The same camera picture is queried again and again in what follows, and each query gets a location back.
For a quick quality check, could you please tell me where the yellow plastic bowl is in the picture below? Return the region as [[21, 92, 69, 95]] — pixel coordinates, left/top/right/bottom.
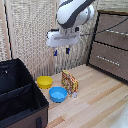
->
[[36, 75, 54, 90]]

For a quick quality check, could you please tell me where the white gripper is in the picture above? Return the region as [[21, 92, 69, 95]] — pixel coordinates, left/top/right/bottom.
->
[[45, 27, 81, 57]]

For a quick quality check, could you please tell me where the colourful cereal bar box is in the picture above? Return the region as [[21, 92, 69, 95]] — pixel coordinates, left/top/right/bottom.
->
[[61, 69, 80, 96]]

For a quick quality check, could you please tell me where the small shiny wrapped item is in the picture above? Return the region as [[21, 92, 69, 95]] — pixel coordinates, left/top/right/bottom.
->
[[71, 92, 78, 99]]

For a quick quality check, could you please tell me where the beige woven folding screen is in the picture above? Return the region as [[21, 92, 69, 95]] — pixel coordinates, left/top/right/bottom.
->
[[0, 0, 128, 82]]

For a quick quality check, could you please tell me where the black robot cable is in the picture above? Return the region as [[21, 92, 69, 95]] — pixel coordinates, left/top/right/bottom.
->
[[79, 16, 128, 37]]

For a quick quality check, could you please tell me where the blue plastic bowl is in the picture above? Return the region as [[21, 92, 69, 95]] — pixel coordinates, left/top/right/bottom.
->
[[48, 86, 69, 103]]

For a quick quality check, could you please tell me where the black fabric storage box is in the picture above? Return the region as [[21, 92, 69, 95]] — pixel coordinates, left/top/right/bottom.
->
[[0, 58, 50, 128]]

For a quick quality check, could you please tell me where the brown drawer cabinet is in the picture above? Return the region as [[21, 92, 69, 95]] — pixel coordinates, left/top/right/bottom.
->
[[87, 9, 128, 84]]

